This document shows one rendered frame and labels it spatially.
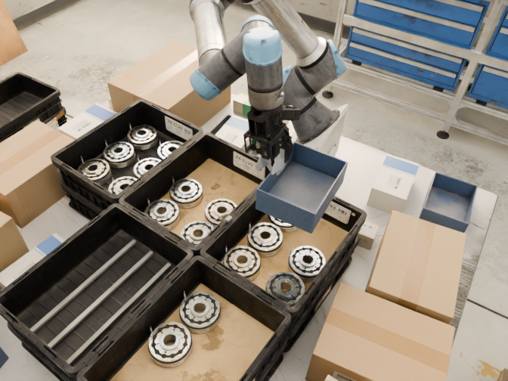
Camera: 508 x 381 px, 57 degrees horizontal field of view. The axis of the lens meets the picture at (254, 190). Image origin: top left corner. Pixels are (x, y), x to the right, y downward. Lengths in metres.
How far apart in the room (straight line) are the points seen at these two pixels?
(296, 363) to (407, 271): 0.39
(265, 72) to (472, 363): 1.71
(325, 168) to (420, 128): 2.15
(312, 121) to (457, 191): 0.61
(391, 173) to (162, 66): 0.98
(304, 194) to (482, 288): 1.54
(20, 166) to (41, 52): 2.47
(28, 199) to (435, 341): 1.27
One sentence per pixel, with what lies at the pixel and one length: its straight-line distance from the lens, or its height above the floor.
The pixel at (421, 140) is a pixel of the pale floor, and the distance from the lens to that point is 3.21.
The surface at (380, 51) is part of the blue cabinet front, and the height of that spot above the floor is 0.44.
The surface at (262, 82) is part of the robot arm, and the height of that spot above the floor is 1.40.
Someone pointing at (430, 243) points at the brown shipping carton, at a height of 0.86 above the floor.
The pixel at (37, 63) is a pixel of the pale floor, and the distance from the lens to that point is 3.95.
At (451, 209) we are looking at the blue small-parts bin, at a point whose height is 0.70.
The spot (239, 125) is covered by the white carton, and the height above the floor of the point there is 0.79.
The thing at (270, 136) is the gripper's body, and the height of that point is 1.27.
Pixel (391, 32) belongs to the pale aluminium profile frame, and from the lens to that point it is 3.03.
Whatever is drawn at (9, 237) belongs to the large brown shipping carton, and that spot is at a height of 0.85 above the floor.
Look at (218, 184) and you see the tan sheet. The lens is 1.52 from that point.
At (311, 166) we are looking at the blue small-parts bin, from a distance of 1.23.
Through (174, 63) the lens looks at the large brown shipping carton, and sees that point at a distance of 1.98.
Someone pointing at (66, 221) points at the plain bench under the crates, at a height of 0.70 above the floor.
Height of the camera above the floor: 1.92
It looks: 46 degrees down
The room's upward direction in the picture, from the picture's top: 3 degrees clockwise
